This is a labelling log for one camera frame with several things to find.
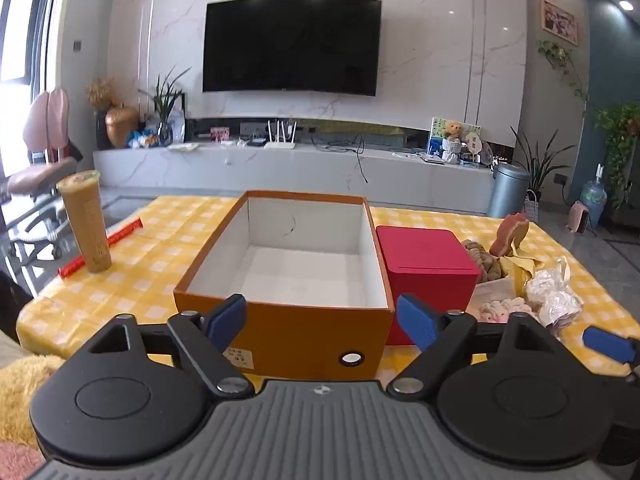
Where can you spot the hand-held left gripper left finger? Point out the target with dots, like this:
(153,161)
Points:
(227,319)

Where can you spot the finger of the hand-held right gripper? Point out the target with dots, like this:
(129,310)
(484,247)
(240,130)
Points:
(607,342)

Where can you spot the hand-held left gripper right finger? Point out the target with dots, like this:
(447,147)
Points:
(418,321)

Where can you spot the white plastic bag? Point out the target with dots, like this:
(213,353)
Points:
(555,295)

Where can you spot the orange cardboard box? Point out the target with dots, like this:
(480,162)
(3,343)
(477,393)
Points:
(300,340)

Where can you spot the yellow cloth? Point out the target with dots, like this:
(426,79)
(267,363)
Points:
(520,272)

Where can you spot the red box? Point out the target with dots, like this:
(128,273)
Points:
(425,255)

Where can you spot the pink knitted toy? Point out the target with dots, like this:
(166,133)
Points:
(500,310)

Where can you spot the yellow checked tablecloth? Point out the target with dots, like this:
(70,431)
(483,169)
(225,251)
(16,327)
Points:
(150,280)

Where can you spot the bear-shaped sponge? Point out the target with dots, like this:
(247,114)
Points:
(509,235)

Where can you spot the pink heater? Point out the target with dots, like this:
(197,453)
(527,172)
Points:
(581,217)

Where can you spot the red paper strip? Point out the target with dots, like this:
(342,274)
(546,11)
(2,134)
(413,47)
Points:
(125,232)

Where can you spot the blue water jug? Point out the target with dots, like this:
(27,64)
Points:
(594,200)

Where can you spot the woven basket bag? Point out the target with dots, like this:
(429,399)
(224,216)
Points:
(531,207)

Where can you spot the grey metal trash can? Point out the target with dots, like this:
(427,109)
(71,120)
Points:
(507,190)

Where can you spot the white marble television cabinet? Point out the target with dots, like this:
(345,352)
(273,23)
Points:
(300,170)

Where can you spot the tall brown drink cup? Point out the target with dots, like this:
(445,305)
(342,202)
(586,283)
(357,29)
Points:
(90,225)

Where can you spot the loose paper sheets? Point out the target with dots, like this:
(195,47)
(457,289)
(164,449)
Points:
(184,146)

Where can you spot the white router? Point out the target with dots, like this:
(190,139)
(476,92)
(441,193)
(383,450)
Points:
(280,144)

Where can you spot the small pink box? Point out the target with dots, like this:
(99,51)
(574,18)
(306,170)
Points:
(220,134)

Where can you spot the round white sign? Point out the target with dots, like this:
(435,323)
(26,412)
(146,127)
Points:
(473,142)

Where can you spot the teddy bear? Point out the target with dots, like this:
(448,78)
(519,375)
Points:
(453,137)

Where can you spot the colourful picture card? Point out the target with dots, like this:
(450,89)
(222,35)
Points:
(436,135)

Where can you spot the long-leaf potted plant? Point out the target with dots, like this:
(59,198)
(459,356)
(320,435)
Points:
(542,165)

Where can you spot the clear plastic bottle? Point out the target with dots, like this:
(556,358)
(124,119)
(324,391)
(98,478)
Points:
(177,127)

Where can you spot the blue snack packets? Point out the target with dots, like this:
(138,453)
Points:
(142,139)

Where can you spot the large leafy plant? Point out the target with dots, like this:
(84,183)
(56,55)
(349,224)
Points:
(620,135)

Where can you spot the gold vase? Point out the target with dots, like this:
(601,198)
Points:
(120,127)

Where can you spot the yellow plush toy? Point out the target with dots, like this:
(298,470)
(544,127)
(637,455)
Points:
(20,395)

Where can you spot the green grass plant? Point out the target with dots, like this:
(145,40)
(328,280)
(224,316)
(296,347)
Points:
(165,102)

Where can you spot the pink office chair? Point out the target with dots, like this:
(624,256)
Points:
(40,175)

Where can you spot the pink cloth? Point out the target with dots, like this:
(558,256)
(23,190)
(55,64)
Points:
(17,462)

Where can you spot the dried flower bunch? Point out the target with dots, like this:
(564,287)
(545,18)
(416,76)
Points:
(101,92)

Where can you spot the hanging vine plant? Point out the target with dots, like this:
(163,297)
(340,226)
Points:
(560,57)

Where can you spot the window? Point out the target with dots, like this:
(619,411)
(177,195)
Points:
(20,35)

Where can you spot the black wall television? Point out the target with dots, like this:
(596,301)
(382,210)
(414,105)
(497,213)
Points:
(292,45)

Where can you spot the framed wall picture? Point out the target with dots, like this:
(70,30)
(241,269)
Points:
(560,22)

